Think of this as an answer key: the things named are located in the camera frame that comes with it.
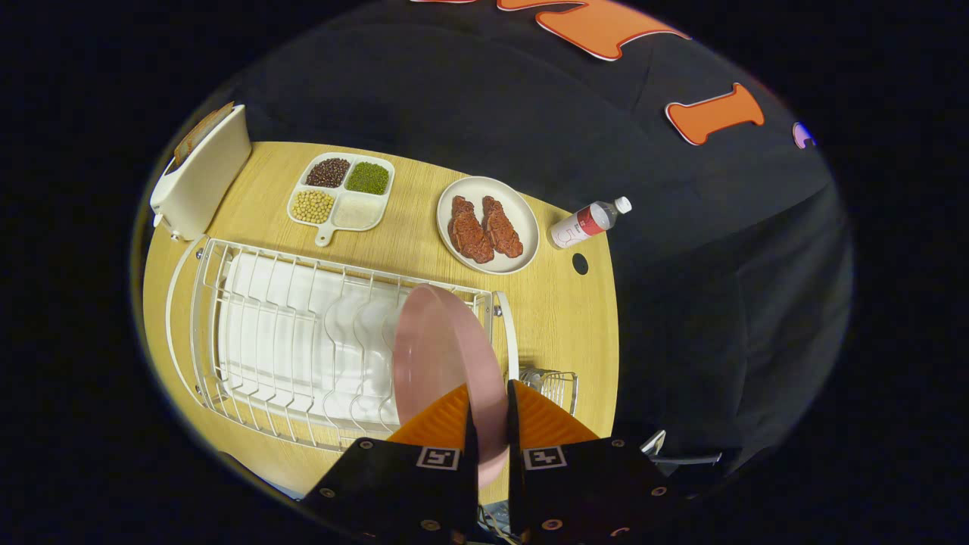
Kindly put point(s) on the white divided tray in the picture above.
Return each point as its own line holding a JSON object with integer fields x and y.
{"x": 339, "y": 191}

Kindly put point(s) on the clear red label bottle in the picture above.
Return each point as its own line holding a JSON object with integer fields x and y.
{"x": 583, "y": 225}

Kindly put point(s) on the metal mesh basket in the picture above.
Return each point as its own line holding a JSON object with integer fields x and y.
{"x": 556, "y": 386}

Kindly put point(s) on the pink plate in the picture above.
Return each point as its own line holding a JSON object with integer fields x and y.
{"x": 439, "y": 356}

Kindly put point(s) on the round white plate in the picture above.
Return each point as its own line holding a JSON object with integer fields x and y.
{"x": 522, "y": 219}

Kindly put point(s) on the white toaster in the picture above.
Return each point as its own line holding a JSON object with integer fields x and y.
{"x": 200, "y": 178}

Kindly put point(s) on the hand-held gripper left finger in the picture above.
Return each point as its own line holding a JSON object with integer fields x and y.
{"x": 401, "y": 484}

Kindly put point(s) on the dark brown beans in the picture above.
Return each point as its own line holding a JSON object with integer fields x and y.
{"x": 328, "y": 172}

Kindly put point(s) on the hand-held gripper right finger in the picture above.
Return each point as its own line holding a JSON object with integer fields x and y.
{"x": 575, "y": 492}

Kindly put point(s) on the brown toast slice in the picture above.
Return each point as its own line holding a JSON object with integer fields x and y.
{"x": 198, "y": 135}

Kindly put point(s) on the red-brown steak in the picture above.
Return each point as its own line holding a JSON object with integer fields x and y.
{"x": 469, "y": 229}
{"x": 502, "y": 227}

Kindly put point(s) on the green mung beans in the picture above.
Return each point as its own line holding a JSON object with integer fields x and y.
{"x": 368, "y": 178}

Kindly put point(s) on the yellow soybeans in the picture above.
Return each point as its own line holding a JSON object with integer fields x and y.
{"x": 313, "y": 206}

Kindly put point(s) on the white rice grains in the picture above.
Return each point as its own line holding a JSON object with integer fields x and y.
{"x": 357, "y": 212}

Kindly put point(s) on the black round table grommet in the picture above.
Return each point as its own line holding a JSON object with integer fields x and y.
{"x": 581, "y": 263}

